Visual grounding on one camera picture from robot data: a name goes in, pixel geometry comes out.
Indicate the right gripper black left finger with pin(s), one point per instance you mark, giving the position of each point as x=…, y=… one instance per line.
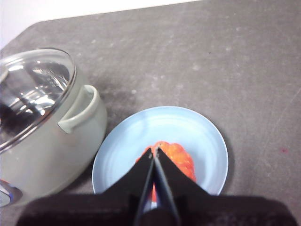
x=94, y=209

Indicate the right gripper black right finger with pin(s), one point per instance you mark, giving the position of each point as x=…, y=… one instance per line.
x=223, y=212

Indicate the orange toy pumpkin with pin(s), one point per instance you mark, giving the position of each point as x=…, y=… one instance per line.
x=181, y=155

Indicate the glass lid with steel rim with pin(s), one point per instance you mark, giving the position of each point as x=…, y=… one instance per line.
x=35, y=94

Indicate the pale green electric steamer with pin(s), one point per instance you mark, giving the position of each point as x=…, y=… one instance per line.
x=47, y=160

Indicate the light blue round plate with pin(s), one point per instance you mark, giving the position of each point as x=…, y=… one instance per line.
x=131, y=131

